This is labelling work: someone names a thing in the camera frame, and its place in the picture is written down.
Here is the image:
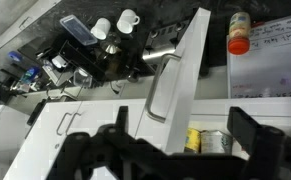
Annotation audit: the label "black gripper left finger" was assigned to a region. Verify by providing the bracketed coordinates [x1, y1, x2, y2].
[104, 106, 172, 180]

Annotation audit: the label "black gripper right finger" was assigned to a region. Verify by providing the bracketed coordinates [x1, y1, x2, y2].
[227, 107, 291, 180]

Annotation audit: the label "white cabinet door with handle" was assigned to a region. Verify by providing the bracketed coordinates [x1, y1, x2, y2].
[136, 8, 211, 153]

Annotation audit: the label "white far cabinet doors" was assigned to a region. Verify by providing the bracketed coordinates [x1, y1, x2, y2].
[3, 99, 145, 180]

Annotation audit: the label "white base cabinet drawers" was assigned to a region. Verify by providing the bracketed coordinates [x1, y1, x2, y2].
[0, 0, 62, 48]

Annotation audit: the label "white starbucks can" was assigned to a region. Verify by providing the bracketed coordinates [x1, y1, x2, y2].
[201, 130, 233, 154]

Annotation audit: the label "yellow can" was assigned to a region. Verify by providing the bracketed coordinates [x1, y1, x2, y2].
[185, 128, 201, 153]

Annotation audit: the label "black condiment organizer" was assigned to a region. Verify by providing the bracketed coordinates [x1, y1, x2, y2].
[18, 35, 106, 92]

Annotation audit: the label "orange lid jar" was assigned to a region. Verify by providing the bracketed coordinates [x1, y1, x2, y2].
[228, 12, 251, 55]

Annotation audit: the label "white mug near lid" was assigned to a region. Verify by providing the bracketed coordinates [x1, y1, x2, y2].
[91, 18, 111, 40]

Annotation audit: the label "clear plastic container lid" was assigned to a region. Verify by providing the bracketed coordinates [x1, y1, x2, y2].
[59, 15, 98, 46]

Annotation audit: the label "white mug with handle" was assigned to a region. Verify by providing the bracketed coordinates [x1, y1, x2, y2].
[116, 9, 140, 34]

